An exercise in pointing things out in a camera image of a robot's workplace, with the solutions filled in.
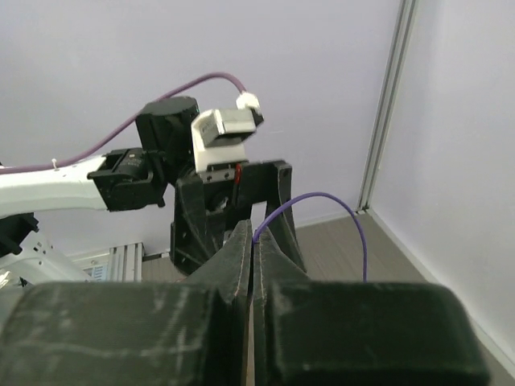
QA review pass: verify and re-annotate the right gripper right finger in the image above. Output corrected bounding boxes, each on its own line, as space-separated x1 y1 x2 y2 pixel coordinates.
253 231 491 385

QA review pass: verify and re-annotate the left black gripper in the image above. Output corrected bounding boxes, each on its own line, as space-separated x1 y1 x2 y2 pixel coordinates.
171 160 307 275

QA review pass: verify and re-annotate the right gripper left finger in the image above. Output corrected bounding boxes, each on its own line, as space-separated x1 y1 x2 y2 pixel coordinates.
1 220 252 385

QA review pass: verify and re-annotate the thin purple wire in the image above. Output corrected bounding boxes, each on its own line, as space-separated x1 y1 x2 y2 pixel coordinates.
252 191 368 282

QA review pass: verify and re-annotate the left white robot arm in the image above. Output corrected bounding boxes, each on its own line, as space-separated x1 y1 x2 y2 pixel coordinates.
1 92 303 285

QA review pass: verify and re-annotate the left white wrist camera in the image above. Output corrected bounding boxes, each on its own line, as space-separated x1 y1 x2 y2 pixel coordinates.
191 92 264 173

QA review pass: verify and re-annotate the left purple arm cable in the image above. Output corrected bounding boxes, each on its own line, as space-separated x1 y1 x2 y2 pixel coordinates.
0 71 249 176

